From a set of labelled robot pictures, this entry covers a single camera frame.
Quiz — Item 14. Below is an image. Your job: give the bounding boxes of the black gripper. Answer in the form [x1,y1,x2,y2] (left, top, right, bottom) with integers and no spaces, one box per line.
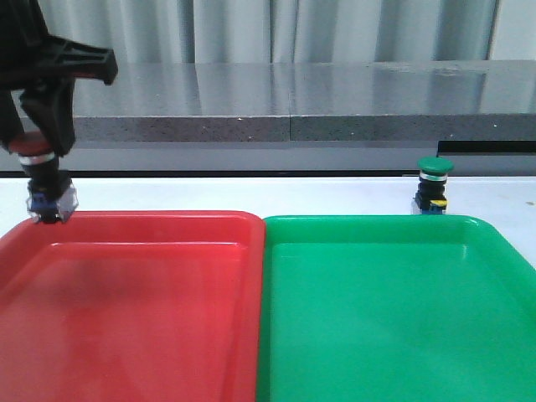
[0,1,117,157]

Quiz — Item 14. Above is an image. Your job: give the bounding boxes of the red mushroom push button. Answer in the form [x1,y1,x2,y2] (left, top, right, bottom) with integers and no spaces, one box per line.
[8,131,79,224]

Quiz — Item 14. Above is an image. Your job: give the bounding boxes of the green mushroom push button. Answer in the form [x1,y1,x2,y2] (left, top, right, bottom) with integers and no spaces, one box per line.
[413,157,454,215]

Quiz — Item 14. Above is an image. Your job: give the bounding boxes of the white pleated curtain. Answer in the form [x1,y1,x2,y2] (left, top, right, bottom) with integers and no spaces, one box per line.
[41,0,498,64]

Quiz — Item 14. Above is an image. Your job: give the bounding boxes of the red plastic tray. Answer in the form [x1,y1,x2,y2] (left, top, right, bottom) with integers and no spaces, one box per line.
[1,211,265,401]

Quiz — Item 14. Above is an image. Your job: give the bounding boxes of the grey stone countertop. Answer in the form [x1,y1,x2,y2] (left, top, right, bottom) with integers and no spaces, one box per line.
[62,60,535,176]

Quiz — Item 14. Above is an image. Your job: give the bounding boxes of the green plastic tray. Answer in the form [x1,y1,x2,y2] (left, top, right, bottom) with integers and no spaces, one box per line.
[256,215,535,401]

